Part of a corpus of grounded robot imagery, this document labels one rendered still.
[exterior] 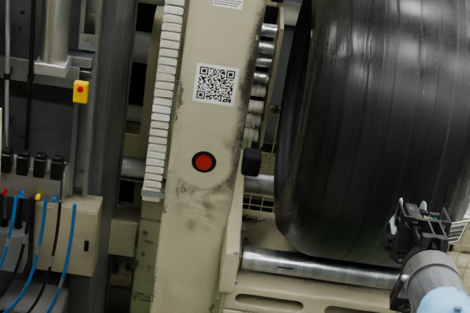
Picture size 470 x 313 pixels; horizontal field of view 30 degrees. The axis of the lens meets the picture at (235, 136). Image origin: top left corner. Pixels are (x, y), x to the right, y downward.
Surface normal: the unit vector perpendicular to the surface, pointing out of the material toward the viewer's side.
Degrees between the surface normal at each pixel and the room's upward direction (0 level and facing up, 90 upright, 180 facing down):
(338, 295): 0
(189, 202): 90
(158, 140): 90
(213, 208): 90
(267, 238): 0
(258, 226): 0
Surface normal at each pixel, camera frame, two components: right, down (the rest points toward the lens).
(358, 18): -0.17, -0.46
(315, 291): 0.15, -0.88
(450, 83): 0.06, -0.12
